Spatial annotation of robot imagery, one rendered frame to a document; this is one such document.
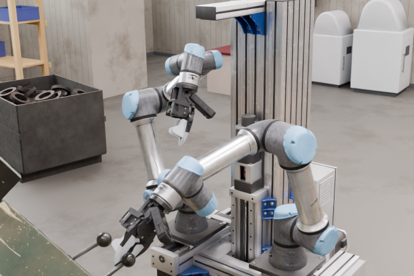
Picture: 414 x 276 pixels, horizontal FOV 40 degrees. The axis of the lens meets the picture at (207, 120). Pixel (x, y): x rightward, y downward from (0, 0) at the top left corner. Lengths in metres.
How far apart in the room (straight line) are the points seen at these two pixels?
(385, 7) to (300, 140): 7.43
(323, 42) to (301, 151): 7.94
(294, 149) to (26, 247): 1.00
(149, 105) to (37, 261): 1.38
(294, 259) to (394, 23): 7.19
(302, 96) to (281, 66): 0.23
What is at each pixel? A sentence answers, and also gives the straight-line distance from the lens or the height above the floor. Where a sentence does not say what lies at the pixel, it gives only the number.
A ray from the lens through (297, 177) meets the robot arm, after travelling 1.94.
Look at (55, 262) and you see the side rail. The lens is 1.15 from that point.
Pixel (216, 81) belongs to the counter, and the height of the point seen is 0.20.
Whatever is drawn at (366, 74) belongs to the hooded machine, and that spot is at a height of 0.31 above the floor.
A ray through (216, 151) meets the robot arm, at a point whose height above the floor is 1.58.
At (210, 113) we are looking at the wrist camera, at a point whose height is 1.66.
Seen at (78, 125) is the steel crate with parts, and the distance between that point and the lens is 6.03.
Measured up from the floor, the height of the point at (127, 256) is 1.44.
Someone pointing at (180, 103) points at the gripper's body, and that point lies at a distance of 1.96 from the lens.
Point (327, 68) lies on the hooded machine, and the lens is 9.78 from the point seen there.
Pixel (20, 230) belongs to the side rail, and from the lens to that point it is 1.09.
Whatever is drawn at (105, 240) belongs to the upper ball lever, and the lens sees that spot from 1.45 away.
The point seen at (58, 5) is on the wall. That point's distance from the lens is 9.41.
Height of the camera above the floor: 2.21
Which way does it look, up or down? 16 degrees down
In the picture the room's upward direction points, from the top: 1 degrees counter-clockwise
